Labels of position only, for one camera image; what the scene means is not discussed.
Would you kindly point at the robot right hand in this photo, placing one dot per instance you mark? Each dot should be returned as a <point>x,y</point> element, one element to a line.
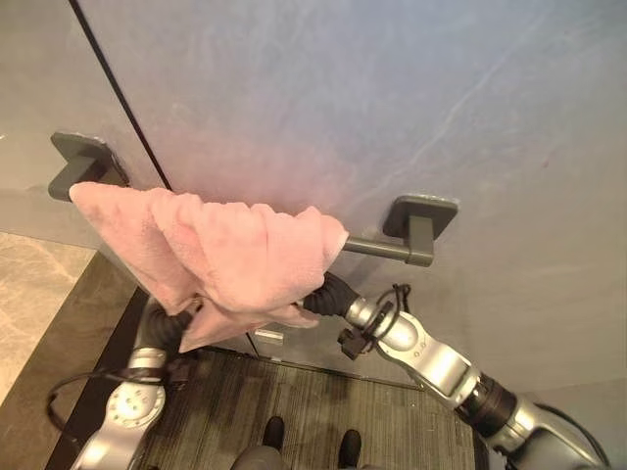
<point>329,298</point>

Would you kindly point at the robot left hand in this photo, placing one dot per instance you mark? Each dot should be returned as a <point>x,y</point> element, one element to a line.
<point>164,328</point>

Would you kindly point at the pink fluffy towel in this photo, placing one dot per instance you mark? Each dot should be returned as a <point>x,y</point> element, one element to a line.
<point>230,245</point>

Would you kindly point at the robot left silver arm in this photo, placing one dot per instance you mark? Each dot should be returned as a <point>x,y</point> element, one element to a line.
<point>125,406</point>

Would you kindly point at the robot right silver arm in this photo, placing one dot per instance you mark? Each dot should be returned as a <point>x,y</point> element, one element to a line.
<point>441,362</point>

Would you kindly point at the dark grey towel bar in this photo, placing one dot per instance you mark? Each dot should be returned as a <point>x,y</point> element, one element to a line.
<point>416,235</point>

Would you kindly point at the robot dark left foot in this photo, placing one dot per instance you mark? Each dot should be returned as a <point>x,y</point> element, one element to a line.
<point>274,431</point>

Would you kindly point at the robot dark foot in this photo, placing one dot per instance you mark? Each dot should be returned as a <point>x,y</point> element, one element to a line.
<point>274,431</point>
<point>350,445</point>

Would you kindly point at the robot dark right foot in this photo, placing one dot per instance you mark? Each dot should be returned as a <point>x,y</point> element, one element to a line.
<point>350,445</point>

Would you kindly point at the robot grey leg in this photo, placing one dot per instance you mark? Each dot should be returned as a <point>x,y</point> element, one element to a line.
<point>262,457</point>

